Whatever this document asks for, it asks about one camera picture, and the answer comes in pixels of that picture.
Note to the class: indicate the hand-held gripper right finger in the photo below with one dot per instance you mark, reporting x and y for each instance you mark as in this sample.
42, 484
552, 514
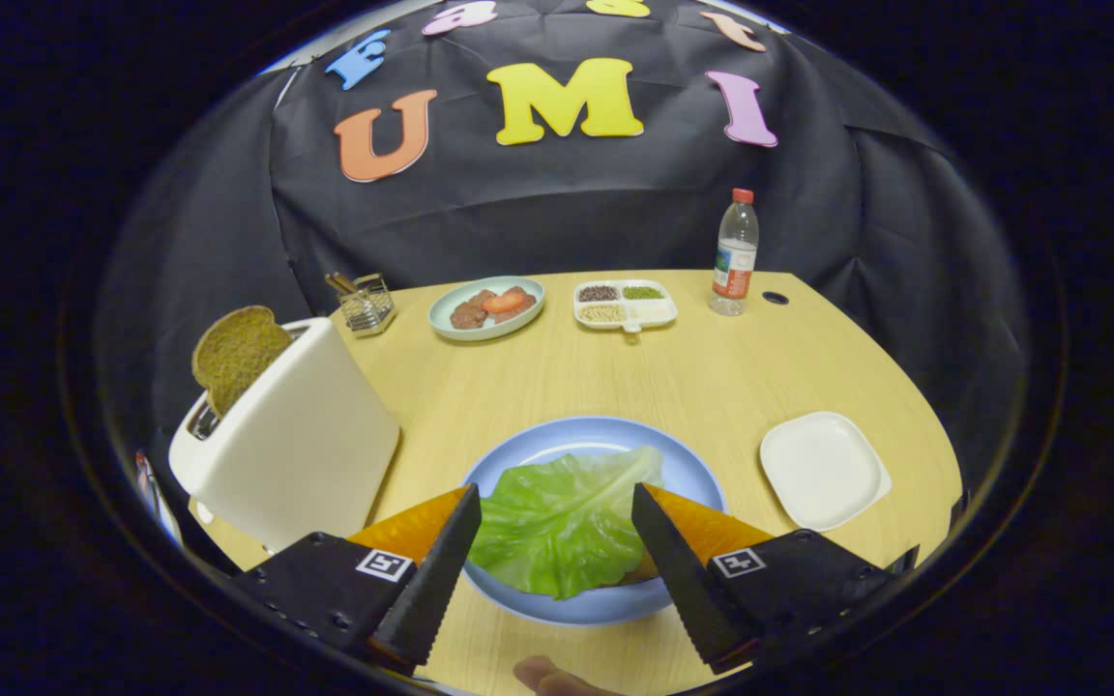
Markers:
678, 580

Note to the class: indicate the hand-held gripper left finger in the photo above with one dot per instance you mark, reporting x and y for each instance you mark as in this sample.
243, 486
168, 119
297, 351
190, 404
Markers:
436, 580

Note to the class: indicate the green lettuce leaf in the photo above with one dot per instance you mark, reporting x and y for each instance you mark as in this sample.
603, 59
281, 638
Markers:
557, 522

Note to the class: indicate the brown round-top bread slice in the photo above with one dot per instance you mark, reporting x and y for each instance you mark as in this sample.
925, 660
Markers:
238, 353

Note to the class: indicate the small white square plate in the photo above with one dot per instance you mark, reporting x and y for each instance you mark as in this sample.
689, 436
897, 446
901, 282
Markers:
823, 469

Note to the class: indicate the white toaster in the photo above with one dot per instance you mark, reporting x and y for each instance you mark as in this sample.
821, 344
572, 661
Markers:
296, 454

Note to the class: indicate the blue round plate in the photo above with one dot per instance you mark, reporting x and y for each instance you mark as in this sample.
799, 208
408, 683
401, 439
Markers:
557, 435

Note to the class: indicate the brown meat slice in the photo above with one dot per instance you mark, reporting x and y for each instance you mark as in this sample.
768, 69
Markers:
468, 315
520, 314

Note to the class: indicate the white divided tray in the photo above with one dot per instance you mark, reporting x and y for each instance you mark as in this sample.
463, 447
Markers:
654, 311

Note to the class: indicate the pale green plate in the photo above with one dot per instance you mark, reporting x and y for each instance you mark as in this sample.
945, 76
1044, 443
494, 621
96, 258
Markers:
443, 307

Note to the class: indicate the pale beans pile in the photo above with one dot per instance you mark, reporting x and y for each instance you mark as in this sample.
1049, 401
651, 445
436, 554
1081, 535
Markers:
601, 313

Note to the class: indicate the red tomato slice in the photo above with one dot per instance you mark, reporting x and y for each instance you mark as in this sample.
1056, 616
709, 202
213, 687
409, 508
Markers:
504, 302

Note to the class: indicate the green beans pile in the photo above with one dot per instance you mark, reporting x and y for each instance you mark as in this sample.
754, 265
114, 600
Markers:
642, 292

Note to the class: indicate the dark beans pile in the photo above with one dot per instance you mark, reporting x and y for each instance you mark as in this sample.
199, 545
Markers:
598, 293

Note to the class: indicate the black table grommet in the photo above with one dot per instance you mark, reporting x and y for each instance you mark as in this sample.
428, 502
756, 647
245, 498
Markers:
776, 298

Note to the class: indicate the clear water bottle red cap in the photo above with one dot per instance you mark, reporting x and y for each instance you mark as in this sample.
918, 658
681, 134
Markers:
733, 280

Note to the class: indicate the brown wooden chopsticks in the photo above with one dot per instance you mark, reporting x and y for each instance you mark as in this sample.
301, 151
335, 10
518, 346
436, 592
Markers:
339, 282

